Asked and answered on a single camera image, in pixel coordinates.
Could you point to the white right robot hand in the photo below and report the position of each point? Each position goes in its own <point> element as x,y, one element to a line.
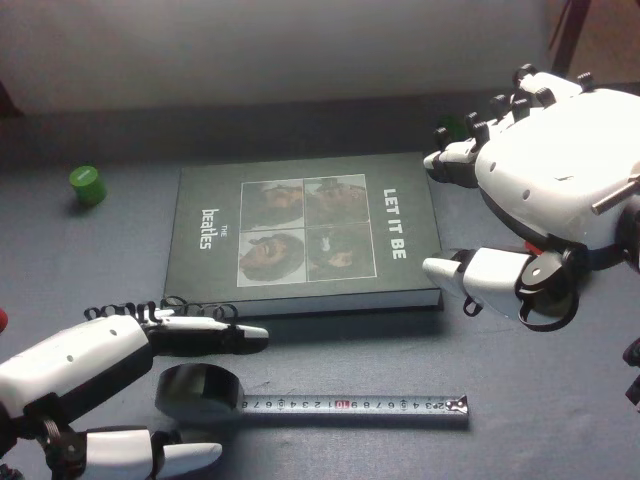
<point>550,165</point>

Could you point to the black Beatles hardcover book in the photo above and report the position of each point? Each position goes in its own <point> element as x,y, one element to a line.
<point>210,280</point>

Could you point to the green cylinder block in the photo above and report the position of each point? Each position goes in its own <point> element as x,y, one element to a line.
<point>88,187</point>
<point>454,126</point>

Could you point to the grey table cloth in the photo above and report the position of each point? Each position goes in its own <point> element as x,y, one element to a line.
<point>350,360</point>

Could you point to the red cylinder block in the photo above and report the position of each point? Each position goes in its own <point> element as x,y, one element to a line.
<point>2,320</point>

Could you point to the dark red frame leg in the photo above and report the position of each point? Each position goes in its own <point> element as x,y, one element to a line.
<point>567,35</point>

